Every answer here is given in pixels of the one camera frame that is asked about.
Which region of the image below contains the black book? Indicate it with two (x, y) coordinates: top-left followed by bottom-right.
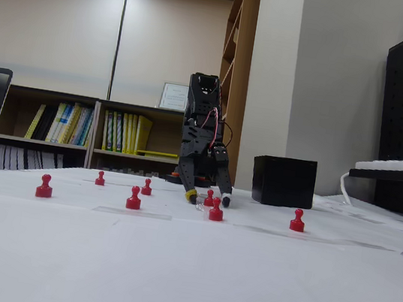
(32, 103), (59, 143)

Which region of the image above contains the slim yellow book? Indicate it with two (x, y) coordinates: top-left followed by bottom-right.
(23, 102), (47, 141)

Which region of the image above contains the white paper table cover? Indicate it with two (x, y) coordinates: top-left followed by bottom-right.
(0, 151), (403, 302)

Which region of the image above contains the wide yellow binder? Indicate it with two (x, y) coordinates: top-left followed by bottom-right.
(132, 114), (154, 157)

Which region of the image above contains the white power strip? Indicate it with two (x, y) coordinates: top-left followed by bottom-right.
(353, 146), (403, 177)

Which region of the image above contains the framed white certificate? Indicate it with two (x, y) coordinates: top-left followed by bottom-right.
(158, 81), (191, 113)

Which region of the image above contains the tall wooden bookshelf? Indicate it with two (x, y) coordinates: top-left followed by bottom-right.
(203, 0), (262, 189)

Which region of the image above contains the yellow green book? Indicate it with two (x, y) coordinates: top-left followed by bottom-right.
(59, 101), (83, 146)

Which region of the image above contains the black shelf rail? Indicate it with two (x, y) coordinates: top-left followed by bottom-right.
(348, 160), (403, 186)

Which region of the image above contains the light blue book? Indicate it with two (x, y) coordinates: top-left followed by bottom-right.
(73, 105), (95, 149)

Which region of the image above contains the black open box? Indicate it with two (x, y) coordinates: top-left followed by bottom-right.
(247, 152), (320, 212)

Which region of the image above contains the low wooden bookshelf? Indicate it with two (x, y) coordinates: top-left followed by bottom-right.
(0, 83), (101, 183)
(87, 98), (189, 183)

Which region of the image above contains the black vertical pole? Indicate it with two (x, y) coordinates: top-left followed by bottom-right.
(105, 0), (128, 101)

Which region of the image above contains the white and yellow book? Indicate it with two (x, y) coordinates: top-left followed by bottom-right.
(45, 101), (68, 144)

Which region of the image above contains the white power cable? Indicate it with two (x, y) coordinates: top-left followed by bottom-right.
(336, 171), (358, 207)

